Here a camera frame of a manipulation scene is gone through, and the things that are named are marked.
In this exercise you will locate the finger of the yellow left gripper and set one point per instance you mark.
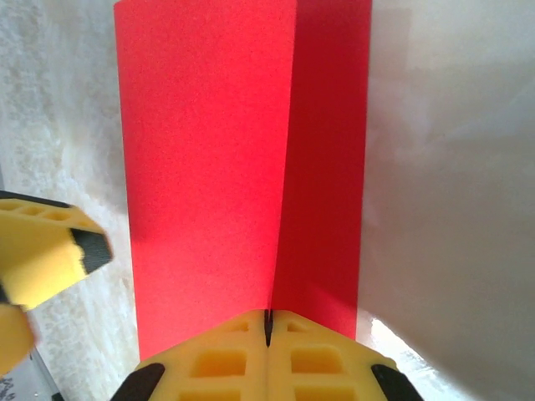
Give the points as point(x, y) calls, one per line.
point(14, 338)
point(42, 250)

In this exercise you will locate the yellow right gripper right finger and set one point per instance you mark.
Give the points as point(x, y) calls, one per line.
point(317, 367)

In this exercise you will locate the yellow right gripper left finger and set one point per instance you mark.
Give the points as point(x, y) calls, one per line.
point(225, 367)

